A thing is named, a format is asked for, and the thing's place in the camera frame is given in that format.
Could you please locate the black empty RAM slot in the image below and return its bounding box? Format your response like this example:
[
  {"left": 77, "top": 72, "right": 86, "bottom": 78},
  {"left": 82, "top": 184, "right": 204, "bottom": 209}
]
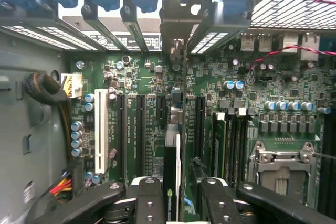
[
  {"left": 234, "top": 115, "right": 241, "bottom": 185},
  {"left": 227, "top": 115, "right": 235, "bottom": 185},
  {"left": 240, "top": 115, "right": 249, "bottom": 185}
]

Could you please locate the long black expansion slot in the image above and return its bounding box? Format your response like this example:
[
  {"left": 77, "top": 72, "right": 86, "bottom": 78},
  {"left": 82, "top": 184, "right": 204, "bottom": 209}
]
[
  {"left": 135, "top": 94, "right": 147, "bottom": 177},
  {"left": 117, "top": 94, "right": 128, "bottom": 177},
  {"left": 194, "top": 95, "right": 207, "bottom": 162}
]

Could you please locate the metal CPU socket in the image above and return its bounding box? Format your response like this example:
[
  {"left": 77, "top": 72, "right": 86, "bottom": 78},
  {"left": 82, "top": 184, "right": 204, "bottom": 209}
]
[{"left": 249, "top": 141, "right": 321, "bottom": 210}]

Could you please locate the white expansion slot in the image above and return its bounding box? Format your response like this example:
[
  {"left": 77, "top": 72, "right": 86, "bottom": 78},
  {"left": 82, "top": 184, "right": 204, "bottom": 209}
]
[{"left": 94, "top": 89, "right": 110, "bottom": 174}]

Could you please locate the short black expansion slot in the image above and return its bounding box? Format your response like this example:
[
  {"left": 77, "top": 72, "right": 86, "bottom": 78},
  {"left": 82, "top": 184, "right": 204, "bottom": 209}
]
[{"left": 156, "top": 95, "right": 166, "bottom": 120}]

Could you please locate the thin socket locking lever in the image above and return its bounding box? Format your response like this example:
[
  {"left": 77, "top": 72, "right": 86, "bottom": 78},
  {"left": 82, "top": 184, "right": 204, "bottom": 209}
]
[{"left": 312, "top": 152, "right": 336, "bottom": 161}]

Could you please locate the green motherboard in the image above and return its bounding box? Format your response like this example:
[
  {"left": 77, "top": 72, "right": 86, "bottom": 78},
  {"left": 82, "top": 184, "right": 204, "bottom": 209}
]
[{"left": 69, "top": 32, "right": 336, "bottom": 224}]

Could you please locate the white power connector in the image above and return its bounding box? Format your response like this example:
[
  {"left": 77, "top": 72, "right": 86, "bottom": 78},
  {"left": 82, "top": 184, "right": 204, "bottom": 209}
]
[{"left": 60, "top": 72, "right": 83, "bottom": 99}]

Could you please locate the black open PC case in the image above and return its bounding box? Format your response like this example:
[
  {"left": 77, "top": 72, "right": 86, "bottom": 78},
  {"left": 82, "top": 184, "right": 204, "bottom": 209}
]
[{"left": 0, "top": 0, "right": 336, "bottom": 224}]

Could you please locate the red yellow wire bundle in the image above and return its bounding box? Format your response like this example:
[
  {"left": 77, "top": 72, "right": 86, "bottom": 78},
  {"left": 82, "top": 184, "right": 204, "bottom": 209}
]
[{"left": 48, "top": 171, "right": 74, "bottom": 198}]

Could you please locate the black sleeved power cable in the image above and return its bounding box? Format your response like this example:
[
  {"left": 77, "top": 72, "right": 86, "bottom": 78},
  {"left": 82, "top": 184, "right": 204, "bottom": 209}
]
[{"left": 23, "top": 73, "right": 85, "bottom": 196}]

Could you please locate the red black twisted wire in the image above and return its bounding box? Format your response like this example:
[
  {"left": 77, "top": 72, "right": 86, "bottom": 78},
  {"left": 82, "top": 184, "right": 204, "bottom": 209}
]
[{"left": 246, "top": 45, "right": 336, "bottom": 71}]

